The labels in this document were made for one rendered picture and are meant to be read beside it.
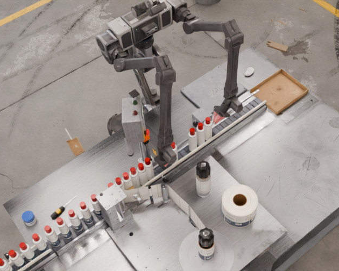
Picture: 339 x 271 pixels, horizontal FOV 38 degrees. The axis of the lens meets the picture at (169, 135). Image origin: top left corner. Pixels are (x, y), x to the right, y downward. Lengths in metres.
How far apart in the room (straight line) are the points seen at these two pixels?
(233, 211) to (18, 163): 2.25
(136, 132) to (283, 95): 1.27
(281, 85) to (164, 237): 1.41
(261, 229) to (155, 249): 0.61
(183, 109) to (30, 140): 1.66
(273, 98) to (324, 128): 0.40
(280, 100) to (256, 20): 1.95
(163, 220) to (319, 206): 0.93
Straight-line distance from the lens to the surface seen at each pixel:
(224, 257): 2.79
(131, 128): 2.59
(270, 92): 3.50
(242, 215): 2.75
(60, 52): 5.16
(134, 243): 2.86
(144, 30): 2.98
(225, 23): 2.75
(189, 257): 2.78
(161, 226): 2.88
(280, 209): 3.01
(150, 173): 2.95
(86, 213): 2.83
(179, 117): 3.35
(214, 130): 3.21
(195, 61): 4.84
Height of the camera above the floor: 3.48
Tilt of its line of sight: 54 degrees down
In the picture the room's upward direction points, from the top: 6 degrees counter-clockwise
